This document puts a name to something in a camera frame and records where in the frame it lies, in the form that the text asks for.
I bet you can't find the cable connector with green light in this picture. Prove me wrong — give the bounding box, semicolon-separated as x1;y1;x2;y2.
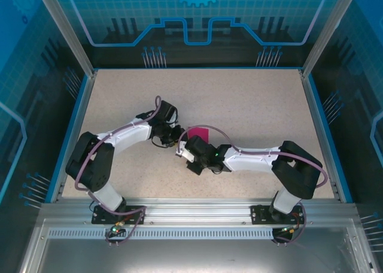
279;224;300;235

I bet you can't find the thin black right gripper cable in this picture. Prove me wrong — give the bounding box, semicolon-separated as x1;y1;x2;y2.
209;165;231;176

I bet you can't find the thin black left gripper cable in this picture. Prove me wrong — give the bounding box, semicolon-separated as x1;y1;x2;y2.
151;136;168;150

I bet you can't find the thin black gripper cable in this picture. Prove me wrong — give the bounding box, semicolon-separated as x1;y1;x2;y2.
209;165;231;176
151;136;168;150

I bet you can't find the pink paper sheet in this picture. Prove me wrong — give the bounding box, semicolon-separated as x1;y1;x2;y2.
186;127;210;144

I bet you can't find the blue printed gear panel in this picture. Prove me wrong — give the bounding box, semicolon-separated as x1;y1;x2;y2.
64;0;333;69

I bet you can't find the slotted grey cable duct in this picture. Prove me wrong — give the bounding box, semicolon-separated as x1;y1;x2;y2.
47;228;303;240

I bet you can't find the aluminium frame post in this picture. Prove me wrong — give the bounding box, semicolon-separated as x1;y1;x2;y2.
300;0;361;76
34;0;99;76

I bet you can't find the aluminium mounting rail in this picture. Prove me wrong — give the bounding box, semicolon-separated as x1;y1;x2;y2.
38;198;361;226

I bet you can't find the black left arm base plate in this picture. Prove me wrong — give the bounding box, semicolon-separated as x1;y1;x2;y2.
91;205;147;226

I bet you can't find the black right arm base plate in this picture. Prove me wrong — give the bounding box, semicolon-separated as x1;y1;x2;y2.
250;204;306;225

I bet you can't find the aluminium side rail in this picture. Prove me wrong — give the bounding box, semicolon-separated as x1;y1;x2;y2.
299;69;354;204
50;69;98;204

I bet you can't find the blue printed side panel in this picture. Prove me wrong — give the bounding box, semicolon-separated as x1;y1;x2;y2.
308;0;383;235
0;0;90;273

